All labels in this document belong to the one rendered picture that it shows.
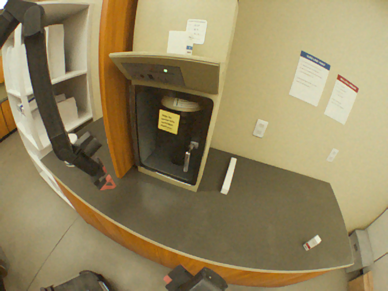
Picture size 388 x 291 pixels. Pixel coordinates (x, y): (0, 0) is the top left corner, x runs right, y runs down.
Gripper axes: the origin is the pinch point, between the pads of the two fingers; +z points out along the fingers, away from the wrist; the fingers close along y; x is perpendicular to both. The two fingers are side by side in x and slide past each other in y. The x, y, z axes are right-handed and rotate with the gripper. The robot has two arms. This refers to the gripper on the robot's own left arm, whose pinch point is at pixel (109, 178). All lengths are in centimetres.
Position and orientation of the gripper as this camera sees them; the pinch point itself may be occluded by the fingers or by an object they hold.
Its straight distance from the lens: 66.1
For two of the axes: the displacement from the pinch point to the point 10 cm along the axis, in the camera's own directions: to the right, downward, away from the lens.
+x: -6.6, 7.0, -2.8
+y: -7.2, -4.8, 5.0
